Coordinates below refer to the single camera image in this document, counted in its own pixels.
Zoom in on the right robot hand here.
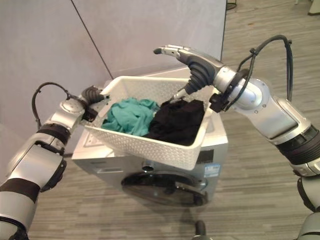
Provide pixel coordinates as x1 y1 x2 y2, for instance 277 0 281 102
152 44 226 102

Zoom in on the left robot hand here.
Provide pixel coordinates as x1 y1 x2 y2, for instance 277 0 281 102
81 85 111 106

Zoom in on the white plastic laundry basket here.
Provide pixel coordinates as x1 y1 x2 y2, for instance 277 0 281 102
84 76 218 169

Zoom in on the dark round washer door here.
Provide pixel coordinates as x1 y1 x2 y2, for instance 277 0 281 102
121 171 209 207

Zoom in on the teal cloth garment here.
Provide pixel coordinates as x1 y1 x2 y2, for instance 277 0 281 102
101 97 161 137

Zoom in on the black cloth garment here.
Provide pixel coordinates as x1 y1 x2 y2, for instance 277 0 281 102
144 98 206 147

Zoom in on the silver front-load washing machine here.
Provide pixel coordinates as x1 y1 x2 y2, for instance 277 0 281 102
71 67 229 208

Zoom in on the blue energy label sticker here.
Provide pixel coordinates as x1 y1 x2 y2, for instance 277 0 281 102
204 164 221 178

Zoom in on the pale chair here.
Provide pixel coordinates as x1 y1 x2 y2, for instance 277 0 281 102
307 0 320 15

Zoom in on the black robot foot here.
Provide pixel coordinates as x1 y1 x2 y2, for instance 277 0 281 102
194 219 207 240

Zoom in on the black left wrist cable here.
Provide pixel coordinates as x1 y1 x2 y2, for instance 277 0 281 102
31 82 73 131

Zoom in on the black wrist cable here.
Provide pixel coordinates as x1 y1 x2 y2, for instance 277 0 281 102
224 34 294 111
31 82 73 131

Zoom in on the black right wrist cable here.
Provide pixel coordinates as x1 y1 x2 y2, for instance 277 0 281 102
224 34 294 111

